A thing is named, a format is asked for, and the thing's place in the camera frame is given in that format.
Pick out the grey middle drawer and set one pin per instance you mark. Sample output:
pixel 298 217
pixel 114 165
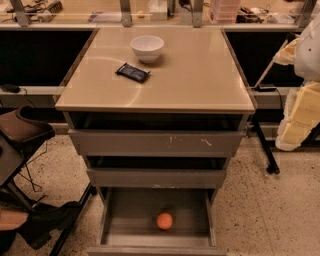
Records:
pixel 157 172

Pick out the black table leg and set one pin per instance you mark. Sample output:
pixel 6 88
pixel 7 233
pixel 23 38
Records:
pixel 272 167

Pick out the white ceramic bowl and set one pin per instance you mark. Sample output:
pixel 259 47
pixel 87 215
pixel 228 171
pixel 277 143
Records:
pixel 147 48

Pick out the white stick with black tip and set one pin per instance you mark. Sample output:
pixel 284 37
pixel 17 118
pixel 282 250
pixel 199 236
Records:
pixel 289 38

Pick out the dark blue snack packet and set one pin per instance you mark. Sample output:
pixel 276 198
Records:
pixel 132 72

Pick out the grey drawer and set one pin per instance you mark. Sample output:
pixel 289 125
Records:
pixel 157 172
pixel 129 226
pixel 155 143

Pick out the brown office chair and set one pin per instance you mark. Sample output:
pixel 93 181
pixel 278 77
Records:
pixel 21 135

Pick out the black power adapter left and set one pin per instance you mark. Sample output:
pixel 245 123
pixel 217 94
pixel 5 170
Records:
pixel 10 88

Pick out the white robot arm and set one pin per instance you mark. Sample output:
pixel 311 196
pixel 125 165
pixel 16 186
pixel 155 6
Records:
pixel 307 63

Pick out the pink plastic container stack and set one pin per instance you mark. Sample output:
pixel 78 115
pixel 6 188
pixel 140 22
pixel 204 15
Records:
pixel 224 11

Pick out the orange fruit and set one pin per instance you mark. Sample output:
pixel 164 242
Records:
pixel 164 221

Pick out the grey bottom drawer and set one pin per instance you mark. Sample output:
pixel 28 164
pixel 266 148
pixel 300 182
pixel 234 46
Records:
pixel 129 226

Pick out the grey top drawer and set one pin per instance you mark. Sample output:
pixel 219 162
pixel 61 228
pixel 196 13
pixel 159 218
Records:
pixel 155 143

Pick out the grey drawer cabinet with counter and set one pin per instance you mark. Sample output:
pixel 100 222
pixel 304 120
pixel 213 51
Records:
pixel 195 84

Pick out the black shoe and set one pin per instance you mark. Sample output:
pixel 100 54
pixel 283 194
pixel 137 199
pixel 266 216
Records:
pixel 36 230

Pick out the black power adapter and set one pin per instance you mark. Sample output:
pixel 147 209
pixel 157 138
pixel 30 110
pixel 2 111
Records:
pixel 266 88
pixel 10 88

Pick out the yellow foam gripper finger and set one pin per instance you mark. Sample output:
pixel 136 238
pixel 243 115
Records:
pixel 287 54
pixel 301 116

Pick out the black power adapter right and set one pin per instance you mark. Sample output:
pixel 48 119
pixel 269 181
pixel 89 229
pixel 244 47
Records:
pixel 266 88

